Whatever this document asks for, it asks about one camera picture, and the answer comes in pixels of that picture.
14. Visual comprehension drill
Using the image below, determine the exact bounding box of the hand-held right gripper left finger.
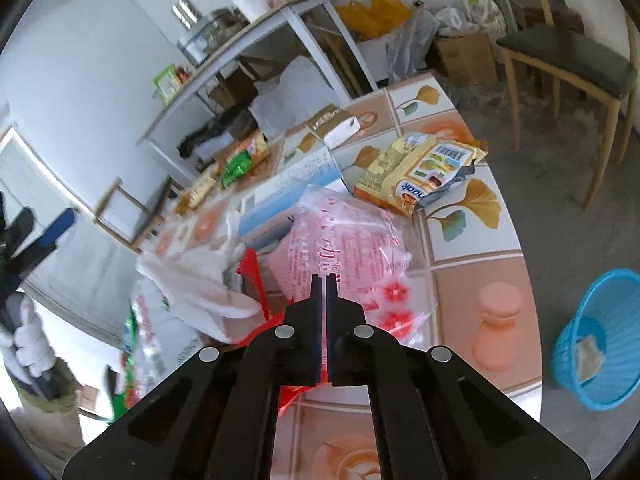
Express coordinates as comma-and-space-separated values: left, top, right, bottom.
62, 274, 326, 480

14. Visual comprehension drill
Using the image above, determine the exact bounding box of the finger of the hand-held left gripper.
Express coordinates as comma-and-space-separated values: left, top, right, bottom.
5, 209, 35, 257
17, 207, 77, 274

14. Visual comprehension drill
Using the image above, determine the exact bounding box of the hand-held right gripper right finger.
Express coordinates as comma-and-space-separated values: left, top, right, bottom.
326, 275, 591, 480

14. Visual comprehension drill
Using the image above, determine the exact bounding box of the pink printed plastic bag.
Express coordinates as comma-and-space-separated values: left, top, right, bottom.
262, 185, 436, 346

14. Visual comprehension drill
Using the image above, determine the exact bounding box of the blue plastic wastebasket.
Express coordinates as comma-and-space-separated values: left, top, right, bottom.
551, 269, 640, 412

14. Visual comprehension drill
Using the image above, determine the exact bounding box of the person's left forearm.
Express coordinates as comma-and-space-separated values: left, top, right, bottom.
7, 357, 85, 461

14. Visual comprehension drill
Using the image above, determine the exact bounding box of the person's left hand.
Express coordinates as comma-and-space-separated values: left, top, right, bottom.
0, 293, 55, 382

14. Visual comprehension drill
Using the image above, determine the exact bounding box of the red packet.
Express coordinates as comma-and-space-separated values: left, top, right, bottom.
235, 247, 331, 418

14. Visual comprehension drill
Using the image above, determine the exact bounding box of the white crumpled plastic bag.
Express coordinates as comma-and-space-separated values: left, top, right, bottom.
135, 210, 268, 343

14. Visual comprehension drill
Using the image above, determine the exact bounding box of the patterned tablecloth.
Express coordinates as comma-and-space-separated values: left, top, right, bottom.
117, 72, 546, 480

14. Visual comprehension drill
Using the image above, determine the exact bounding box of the pink white packet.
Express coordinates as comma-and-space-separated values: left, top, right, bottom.
130, 280, 201, 391

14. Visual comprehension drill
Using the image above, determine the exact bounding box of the small yellow packet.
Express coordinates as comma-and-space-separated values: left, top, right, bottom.
175, 162, 222, 213

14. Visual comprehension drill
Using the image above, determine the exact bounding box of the blue white carton box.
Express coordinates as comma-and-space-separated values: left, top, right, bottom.
237, 147, 343, 251

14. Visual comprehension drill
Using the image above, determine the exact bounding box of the large green snack packet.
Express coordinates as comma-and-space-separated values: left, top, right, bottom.
112, 305, 146, 423

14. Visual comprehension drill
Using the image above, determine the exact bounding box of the black cloth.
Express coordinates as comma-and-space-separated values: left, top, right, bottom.
177, 110, 256, 158

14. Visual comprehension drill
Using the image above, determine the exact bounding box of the green packet on shelf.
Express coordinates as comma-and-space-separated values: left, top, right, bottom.
152, 65, 179, 104

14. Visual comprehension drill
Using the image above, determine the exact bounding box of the yellow snack packet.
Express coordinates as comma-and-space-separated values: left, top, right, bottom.
352, 132, 488, 218

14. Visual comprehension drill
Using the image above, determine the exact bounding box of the small green packet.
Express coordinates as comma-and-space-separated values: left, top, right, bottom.
220, 151, 254, 188

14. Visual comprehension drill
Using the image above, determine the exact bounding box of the orange yellow packet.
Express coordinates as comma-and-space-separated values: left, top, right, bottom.
222, 129, 271, 163

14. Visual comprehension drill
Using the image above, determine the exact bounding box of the brown white tissue pack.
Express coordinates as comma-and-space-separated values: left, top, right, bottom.
305, 104, 364, 150

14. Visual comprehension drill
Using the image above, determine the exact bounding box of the small cardboard box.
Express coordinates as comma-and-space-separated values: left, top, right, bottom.
210, 67, 258, 111

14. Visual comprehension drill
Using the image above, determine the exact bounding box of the crumpled paper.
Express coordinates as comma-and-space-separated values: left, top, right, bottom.
575, 332, 607, 386

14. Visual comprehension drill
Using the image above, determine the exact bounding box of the metal box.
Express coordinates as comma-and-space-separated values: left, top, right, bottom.
177, 7, 249, 66

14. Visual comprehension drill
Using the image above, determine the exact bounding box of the large white bag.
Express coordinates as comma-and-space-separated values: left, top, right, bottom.
250, 57, 341, 141

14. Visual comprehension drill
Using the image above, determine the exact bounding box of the clear plastic bag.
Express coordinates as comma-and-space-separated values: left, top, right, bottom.
385, 10, 441, 81

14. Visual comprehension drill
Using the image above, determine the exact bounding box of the white shelf table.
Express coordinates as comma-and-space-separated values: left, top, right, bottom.
137, 0, 378, 181

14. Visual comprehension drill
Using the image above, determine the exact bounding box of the yellow plastic bag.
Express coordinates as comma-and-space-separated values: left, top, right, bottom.
335, 0, 412, 41

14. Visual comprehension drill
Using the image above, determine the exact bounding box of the wooden chair dark seat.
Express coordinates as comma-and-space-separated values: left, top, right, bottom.
495, 0, 639, 211

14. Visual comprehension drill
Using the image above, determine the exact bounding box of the white shopping bag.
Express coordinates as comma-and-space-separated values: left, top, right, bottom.
435, 0, 506, 38

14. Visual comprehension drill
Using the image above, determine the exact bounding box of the dark wooden stool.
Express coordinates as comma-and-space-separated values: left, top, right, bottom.
510, 0, 586, 36

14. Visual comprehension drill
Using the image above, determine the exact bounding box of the wooden frame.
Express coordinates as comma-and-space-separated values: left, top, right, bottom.
95, 177, 176, 253

